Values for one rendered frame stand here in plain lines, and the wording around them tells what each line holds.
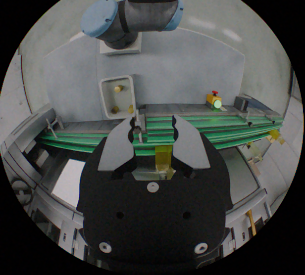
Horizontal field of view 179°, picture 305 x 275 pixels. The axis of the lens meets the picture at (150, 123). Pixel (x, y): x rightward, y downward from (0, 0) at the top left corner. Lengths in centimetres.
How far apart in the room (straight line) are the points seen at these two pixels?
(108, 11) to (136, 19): 7
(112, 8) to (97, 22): 5
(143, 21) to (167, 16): 6
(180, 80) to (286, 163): 617
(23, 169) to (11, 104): 291
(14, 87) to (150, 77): 375
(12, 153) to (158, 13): 101
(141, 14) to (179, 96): 47
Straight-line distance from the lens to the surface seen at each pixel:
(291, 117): 599
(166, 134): 48
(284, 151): 621
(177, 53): 57
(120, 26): 29
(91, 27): 29
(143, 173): 55
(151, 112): 47
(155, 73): 54
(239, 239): 69
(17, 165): 94
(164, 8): 26
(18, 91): 383
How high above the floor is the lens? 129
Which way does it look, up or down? 58 degrees down
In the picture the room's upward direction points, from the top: 179 degrees counter-clockwise
